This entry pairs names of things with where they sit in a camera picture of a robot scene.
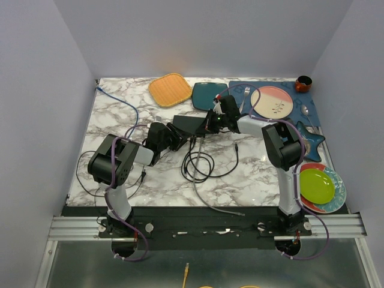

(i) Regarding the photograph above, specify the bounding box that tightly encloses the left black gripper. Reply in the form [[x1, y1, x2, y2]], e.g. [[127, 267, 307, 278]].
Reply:
[[158, 122, 192, 152]]

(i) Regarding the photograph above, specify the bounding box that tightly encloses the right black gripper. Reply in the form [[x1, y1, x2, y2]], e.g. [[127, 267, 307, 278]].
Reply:
[[195, 109, 228, 135]]

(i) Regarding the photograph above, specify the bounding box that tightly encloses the black network switch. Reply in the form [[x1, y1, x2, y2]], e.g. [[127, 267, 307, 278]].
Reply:
[[172, 115, 204, 136]]

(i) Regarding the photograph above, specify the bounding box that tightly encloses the black ethernet cable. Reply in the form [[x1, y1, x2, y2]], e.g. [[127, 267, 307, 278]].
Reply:
[[180, 134, 240, 183]]

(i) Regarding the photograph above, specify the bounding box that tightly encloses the blue ethernet cable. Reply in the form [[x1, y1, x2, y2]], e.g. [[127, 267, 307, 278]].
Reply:
[[95, 86, 151, 128]]

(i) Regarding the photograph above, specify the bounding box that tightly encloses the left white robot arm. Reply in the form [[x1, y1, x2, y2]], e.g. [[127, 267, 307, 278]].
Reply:
[[88, 122, 188, 237]]

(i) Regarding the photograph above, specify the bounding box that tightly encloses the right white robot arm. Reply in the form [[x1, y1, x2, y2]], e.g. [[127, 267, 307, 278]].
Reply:
[[194, 95, 305, 235]]

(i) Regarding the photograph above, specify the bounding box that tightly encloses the teal square plate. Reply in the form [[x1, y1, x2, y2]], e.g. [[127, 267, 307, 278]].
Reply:
[[191, 82, 228, 112]]

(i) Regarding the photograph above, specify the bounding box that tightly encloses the orange woven square mat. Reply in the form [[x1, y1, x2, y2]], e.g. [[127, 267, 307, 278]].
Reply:
[[148, 73, 192, 108]]

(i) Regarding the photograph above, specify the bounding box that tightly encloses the silver fork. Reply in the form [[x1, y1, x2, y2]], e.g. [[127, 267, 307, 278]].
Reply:
[[239, 86, 250, 113]]

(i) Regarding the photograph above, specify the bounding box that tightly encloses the pink and cream plate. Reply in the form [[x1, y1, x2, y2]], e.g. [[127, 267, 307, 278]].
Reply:
[[251, 86, 293, 119]]

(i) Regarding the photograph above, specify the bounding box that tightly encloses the blue placemat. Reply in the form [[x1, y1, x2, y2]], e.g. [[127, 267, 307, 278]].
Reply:
[[228, 80, 320, 127]]

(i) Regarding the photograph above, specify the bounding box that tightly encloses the silver spoon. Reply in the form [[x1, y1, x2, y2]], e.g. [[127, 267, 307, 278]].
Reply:
[[301, 105, 318, 133]]

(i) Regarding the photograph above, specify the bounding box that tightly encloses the blue star-shaped dish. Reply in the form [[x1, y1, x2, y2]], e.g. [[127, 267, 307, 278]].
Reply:
[[296, 121, 326, 163]]

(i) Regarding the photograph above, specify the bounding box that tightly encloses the red lacquer cup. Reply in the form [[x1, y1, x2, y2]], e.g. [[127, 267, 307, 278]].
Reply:
[[295, 76, 313, 93]]

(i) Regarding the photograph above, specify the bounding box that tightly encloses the lime green plate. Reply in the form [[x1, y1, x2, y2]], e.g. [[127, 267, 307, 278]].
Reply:
[[299, 169, 335, 205]]

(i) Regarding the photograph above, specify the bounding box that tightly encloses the teal patterned plate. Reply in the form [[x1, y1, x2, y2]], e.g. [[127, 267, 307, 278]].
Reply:
[[314, 163, 347, 214]]

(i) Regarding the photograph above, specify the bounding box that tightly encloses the thin black power cord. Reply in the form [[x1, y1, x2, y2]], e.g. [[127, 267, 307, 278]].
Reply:
[[75, 149, 148, 202]]

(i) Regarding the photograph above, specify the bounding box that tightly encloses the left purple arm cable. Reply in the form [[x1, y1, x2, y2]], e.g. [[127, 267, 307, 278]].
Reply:
[[103, 124, 150, 262]]

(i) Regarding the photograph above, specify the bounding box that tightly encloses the grey ethernet cable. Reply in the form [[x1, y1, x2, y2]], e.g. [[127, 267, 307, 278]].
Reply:
[[191, 135, 245, 217]]

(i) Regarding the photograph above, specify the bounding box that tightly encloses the black mounting base plate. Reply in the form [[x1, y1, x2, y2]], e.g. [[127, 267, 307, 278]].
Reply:
[[61, 206, 355, 257]]

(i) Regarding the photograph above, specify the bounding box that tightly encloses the yellow ethernet cable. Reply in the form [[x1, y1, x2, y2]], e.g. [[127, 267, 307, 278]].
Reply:
[[181, 262, 190, 288]]

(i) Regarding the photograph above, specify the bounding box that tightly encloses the aluminium rail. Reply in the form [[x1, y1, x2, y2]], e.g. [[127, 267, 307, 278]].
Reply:
[[48, 214, 367, 241]]

